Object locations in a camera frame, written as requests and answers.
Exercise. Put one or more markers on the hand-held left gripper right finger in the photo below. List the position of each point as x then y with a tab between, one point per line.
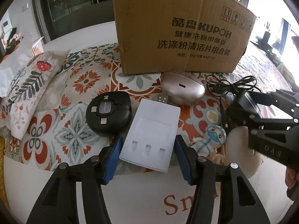
184	162

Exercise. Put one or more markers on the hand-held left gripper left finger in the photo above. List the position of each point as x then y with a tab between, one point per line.
113	161

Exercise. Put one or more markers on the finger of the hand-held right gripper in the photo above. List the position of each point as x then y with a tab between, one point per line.
280	98
268	124

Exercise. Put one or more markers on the masked doll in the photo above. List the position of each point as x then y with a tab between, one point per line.
210	140

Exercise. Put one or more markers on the beige heart-shaped object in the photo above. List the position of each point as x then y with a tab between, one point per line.
238	144

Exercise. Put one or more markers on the white charger with plug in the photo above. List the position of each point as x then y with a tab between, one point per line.
151	126

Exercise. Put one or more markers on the gold oval case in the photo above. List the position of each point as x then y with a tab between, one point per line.
182	91

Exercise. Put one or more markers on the large printed cardboard box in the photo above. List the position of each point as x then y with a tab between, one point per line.
163	28

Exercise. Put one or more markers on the small bare doll figure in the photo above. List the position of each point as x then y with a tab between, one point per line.
217	159

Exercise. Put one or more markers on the patterned tablecloth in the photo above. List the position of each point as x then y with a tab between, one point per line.
81	121

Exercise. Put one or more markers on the floral fabric tissue pouch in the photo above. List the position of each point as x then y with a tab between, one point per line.
30	86

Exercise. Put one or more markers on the white ribbed fruit basket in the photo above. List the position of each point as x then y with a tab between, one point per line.
37	46

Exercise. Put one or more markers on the dark glass sliding door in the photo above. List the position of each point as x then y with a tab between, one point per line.
70	4

